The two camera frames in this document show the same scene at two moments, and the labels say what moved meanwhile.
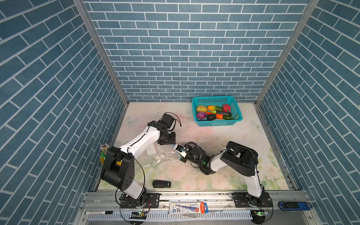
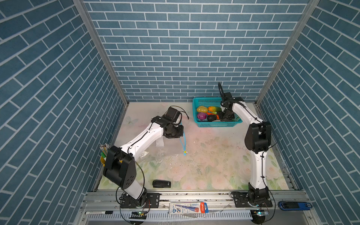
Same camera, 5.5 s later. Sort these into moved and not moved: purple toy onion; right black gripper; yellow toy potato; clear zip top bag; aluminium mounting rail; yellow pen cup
Moved: right black gripper; clear zip top bag
Not moved: purple toy onion; yellow pen cup; aluminium mounting rail; yellow toy potato
